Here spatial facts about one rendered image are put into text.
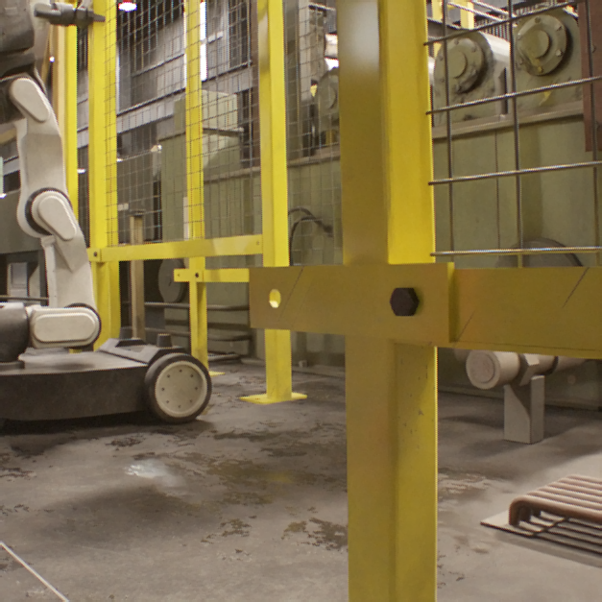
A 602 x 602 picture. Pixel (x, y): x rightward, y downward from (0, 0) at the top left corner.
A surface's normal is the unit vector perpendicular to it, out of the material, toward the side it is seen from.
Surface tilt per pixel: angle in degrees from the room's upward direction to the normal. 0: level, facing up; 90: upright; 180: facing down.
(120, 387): 90
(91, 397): 90
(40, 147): 115
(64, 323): 90
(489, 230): 90
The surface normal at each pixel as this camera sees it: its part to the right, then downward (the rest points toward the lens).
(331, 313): -0.77, 0.04
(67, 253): 0.68, 0.36
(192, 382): 0.52, 0.01
